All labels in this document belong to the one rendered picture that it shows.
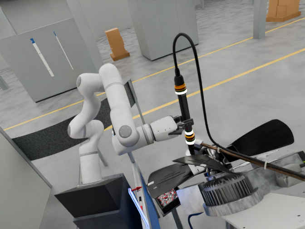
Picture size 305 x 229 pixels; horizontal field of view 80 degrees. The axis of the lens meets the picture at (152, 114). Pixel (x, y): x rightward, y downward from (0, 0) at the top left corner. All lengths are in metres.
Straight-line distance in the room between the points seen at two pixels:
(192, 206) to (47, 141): 2.09
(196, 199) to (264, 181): 0.33
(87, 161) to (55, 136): 1.46
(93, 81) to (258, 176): 0.93
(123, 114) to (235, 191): 0.57
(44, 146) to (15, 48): 4.64
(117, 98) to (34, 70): 6.28
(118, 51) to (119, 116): 8.23
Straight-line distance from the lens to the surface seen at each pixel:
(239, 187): 0.93
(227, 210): 0.90
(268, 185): 1.05
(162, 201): 1.30
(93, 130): 1.30
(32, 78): 7.10
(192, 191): 1.06
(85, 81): 1.02
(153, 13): 6.92
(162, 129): 0.72
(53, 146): 2.76
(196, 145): 0.83
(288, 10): 8.96
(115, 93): 0.82
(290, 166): 1.04
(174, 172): 0.97
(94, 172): 1.26
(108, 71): 0.90
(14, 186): 2.72
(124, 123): 0.67
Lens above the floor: 1.93
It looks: 31 degrees down
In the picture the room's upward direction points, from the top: 17 degrees counter-clockwise
